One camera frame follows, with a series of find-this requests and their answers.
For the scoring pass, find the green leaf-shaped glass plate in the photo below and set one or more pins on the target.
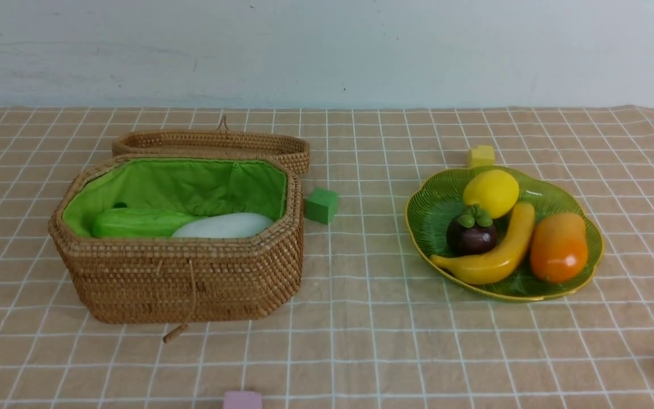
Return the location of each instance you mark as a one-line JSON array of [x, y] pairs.
[[430, 210]]

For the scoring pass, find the orange toy mango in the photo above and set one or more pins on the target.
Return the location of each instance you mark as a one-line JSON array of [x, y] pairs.
[[559, 249]]

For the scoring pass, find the green foam cube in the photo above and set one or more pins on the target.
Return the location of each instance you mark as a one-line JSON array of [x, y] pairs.
[[321, 205]]

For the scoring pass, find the green toy pea pod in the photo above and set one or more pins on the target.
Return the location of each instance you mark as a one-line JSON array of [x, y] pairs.
[[139, 222]]

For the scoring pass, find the woven wicker basket lid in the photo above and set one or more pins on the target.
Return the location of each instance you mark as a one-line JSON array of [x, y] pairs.
[[291, 152]]

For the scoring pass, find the yellow toy banana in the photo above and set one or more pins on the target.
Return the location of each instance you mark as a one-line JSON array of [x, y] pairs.
[[501, 261]]

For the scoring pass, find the pink foam block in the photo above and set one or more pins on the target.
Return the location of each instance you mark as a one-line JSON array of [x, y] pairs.
[[242, 399]]

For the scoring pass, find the yellow foam cube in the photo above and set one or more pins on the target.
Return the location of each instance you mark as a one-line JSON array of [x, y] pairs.
[[482, 155]]

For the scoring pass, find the white toy radish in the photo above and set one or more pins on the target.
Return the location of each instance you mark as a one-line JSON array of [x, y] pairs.
[[228, 226]]

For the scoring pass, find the dark purple toy mangosteen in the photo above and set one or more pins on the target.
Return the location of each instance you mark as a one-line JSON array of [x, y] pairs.
[[472, 232]]

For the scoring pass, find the woven wicker basket green lining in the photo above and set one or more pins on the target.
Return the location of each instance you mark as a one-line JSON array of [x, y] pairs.
[[148, 279]]

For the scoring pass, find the yellow toy lemon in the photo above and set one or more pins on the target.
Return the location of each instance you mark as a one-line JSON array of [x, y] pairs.
[[494, 191]]

